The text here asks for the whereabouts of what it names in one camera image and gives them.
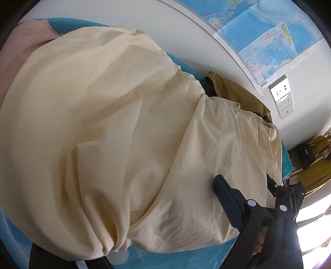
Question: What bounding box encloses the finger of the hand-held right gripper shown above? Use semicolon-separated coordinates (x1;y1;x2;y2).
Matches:
266;175;285;195

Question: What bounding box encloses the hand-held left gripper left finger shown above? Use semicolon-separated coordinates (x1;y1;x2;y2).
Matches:
29;230;112;269

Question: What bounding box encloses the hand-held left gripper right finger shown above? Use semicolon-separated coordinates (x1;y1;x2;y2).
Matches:
213;174;304;269

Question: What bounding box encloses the cream large garment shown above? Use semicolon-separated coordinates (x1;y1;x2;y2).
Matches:
0;24;282;260

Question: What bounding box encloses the person's right hand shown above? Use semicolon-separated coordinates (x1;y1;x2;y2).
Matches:
252;231;267;262

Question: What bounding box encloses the teal dotted cloth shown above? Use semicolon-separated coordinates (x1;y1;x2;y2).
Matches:
281;141;294;181

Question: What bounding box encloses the yellow furniture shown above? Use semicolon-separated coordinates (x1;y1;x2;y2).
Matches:
291;158;331;193

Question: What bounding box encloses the bright window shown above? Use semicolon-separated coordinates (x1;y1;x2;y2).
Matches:
295;190;331;262

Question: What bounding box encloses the black bag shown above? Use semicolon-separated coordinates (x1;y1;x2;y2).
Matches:
297;143;318;170

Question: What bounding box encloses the yellow bag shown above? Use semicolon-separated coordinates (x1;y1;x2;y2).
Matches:
308;133;331;162

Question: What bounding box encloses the blue bed sheet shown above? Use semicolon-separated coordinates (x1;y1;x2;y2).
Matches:
0;18;293;269

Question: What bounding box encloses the olive brown garment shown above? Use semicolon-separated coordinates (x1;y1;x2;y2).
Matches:
204;70;275;125

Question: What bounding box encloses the pink garment with snap button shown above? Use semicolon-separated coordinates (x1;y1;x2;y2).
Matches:
0;19;62;104

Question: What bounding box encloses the white wall socket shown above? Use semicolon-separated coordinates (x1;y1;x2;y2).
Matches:
275;94;294;112
279;106;296;120
268;74;290;102

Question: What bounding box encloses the light blue wall map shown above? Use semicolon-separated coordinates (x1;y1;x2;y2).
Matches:
162;0;325;97

